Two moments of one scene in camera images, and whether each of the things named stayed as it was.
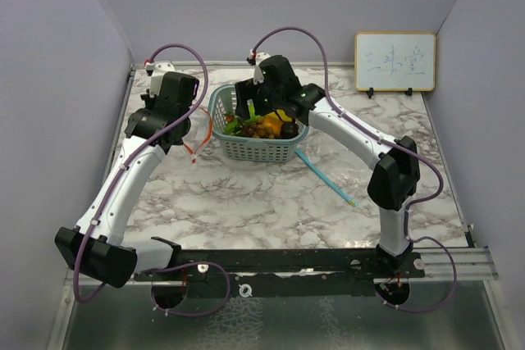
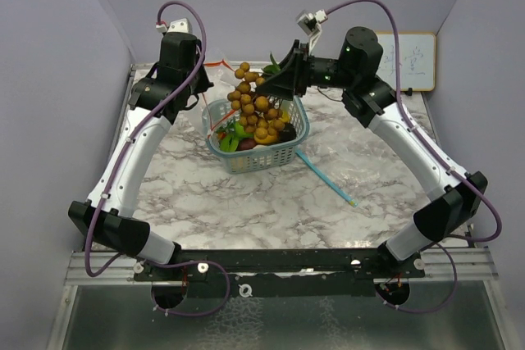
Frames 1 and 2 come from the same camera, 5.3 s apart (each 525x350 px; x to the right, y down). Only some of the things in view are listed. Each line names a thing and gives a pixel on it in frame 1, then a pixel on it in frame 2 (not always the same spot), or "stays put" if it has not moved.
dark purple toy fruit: [289, 130] stays put
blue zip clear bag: [337, 167] stays put
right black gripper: [244, 90] → [292, 78]
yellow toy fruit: [273, 121] → [285, 117]
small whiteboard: [394, 61] stays put
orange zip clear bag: [201, 125] → [225, 122]
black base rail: [285, 271] stays put
